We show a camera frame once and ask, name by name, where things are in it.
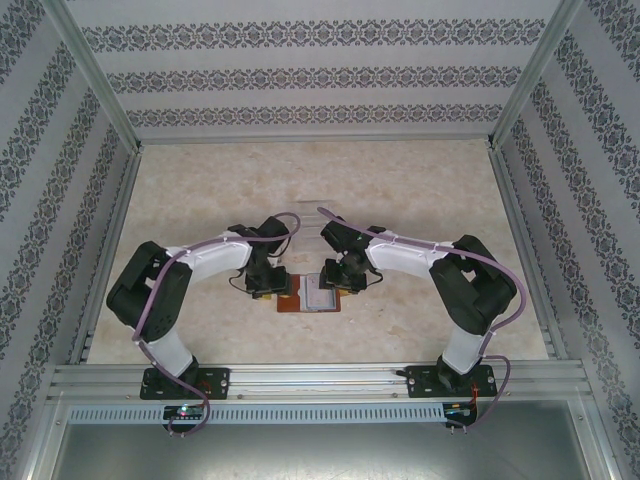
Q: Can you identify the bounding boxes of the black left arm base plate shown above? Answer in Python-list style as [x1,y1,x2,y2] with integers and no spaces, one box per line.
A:
[141,367,232,401]

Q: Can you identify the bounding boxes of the aluminium frame post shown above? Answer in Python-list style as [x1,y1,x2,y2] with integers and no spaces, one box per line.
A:
[487,0,589,151]
[47,0,144,151]

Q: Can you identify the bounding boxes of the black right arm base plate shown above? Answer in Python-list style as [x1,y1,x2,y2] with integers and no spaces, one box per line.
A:
[405,364,497,400]

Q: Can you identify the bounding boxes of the brown leather card holder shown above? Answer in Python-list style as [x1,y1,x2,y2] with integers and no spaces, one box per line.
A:
[276,273,344,315]

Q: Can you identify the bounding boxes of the aluminium side rail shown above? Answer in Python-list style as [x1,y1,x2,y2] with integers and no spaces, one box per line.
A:
[489,147,571,364]
[67,147,146,365]

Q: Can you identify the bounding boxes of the white card red print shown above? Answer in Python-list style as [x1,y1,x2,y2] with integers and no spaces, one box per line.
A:
[304,275,336,310]

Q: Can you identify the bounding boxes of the aluminium mounting rail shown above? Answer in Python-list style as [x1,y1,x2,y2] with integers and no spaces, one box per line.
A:
[47,363,594,402]

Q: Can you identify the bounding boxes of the grey metal sheet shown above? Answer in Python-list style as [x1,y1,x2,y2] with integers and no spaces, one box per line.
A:
[49,423,619,480]

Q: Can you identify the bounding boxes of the slotted grey cable duct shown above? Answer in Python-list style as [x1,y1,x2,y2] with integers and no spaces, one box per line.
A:
[67,403,446,425]

